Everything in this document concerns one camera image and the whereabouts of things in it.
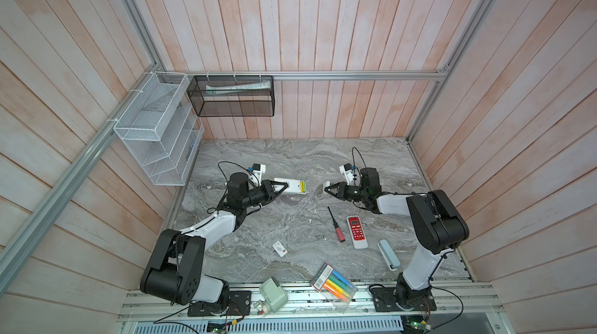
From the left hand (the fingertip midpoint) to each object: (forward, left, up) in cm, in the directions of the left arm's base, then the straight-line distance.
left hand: (288, 189), depth 82 cm
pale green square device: (-31, +4, -12) cm, 34 cm away
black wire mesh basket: (+46, +26, +8) cm, 53 cm away
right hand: (+6, -15, -10) cm, 19 cm away
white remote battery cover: (+8, -15, -9) cm, 19 cm away
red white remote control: (-9, -27, -15) cm, 32 cm away
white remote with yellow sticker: (+2, -2, 0) cm, 3 cm away
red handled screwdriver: (-8, -20, -16) cm, 27 cm away
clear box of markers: (-28, -16, -16) cm, 36 cm away
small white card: (-16, +3, -15) cm, 22 cm away
